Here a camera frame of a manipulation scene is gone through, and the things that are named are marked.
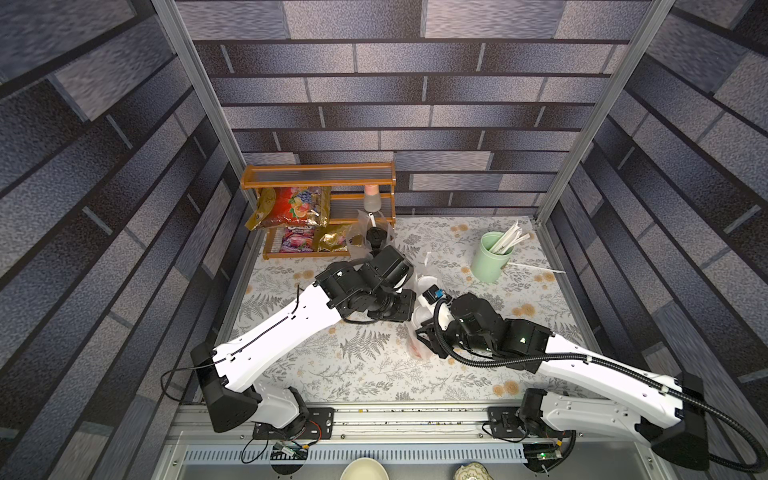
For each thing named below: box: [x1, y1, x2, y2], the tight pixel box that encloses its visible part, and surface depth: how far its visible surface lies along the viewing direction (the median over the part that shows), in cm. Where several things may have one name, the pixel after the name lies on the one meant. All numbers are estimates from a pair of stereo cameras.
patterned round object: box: [453, 461, 494, 480], surface depth 68 cm
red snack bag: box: [244, 186, 332, 231], surface depth 97 cm
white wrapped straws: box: [489, 220, 531, 255], surface depth 94 cm
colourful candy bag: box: [280, 226, 315, 253], surface depth 111 cm
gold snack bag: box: [313, 224, 350, 252], surface depth 109 cm
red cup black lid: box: [366, 227, 387, 250], surface depth 92 cm
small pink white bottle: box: [363, 184, 381, 213], surface depth 100 cm
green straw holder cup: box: [470, 231, 514, 283], surface depth 97 cm
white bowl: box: [339, 457, 390, 480], surface depth 66 cm
